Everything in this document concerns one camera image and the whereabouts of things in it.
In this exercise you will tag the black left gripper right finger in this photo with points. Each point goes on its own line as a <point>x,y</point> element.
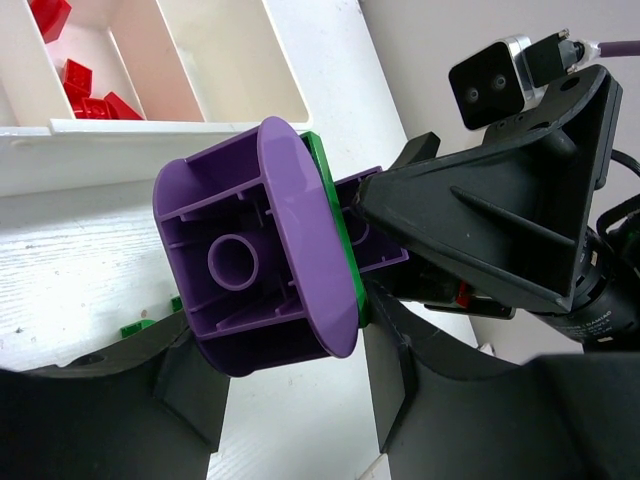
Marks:
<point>444,410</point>

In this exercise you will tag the red slope lego brick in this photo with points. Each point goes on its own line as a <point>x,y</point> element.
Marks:
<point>51,16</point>

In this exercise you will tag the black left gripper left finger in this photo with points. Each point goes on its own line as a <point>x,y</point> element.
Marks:
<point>136,410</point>

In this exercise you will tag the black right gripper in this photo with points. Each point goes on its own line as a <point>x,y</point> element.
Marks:
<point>504,224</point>

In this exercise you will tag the white three-compartment container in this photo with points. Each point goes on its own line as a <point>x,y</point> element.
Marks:
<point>199,72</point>

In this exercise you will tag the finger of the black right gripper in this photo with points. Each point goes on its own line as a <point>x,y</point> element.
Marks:
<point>421,148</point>

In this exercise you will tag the small red lego brick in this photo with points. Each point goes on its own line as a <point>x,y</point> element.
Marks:
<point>77,80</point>

